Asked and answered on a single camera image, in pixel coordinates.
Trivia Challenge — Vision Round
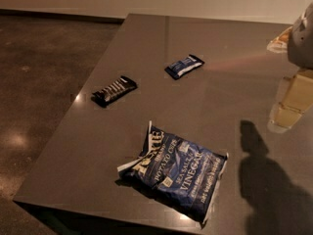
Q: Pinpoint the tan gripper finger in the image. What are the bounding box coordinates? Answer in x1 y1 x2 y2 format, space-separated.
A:
268 69 313 133
267 26 292 54

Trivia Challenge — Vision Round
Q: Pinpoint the black rxbar chocolate bar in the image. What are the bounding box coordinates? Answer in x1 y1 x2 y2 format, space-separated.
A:
92 75 138 108

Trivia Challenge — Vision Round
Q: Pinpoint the blue rxbar blueberry bar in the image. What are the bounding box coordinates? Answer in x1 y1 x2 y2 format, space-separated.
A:
164 54 204 80

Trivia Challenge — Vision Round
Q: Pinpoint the blue potato chips bag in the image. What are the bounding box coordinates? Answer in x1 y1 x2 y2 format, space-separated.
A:
117 125 228 223

